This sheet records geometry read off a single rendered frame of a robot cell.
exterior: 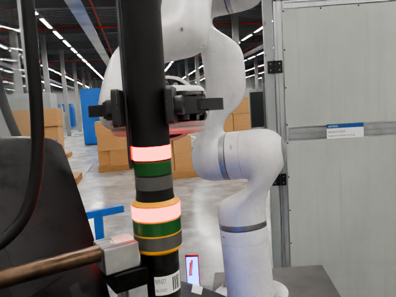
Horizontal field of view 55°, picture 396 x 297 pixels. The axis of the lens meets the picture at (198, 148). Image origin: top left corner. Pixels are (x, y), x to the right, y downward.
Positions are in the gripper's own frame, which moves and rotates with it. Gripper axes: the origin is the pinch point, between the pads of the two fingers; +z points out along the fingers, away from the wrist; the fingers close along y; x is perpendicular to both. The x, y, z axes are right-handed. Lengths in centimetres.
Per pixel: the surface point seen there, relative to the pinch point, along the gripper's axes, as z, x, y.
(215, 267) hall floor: -298, -141, 0
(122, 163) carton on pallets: -884, -114, 227
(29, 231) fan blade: 0.4, -10.5, 11.2
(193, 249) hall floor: -344, -140, 23
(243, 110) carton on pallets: -811, -1, -71
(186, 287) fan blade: -24.5, -28.1, 0.0
